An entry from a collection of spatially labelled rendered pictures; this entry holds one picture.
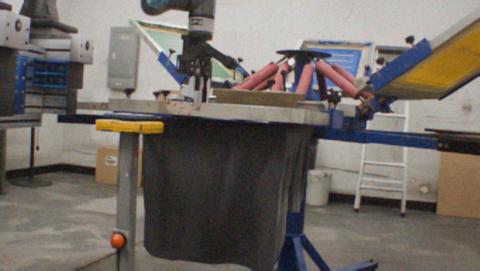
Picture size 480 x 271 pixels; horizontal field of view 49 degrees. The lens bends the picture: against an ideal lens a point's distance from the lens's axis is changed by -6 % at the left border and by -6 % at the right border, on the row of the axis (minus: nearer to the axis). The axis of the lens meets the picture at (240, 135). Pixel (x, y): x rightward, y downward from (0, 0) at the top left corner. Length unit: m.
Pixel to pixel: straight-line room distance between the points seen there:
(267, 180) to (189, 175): 0.23
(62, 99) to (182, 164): 0.50
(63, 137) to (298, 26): 3.42
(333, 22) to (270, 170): 4.81
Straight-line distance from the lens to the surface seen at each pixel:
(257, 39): 6.43
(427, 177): 6.18
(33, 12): 1.96
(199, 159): 1.62
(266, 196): 1.58
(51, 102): 1.91
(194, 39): 1.55
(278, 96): 2.05
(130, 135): 1.39
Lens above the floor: 1.01
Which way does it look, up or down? 3 degrees down
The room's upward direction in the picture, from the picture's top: 4 degrees clockwise
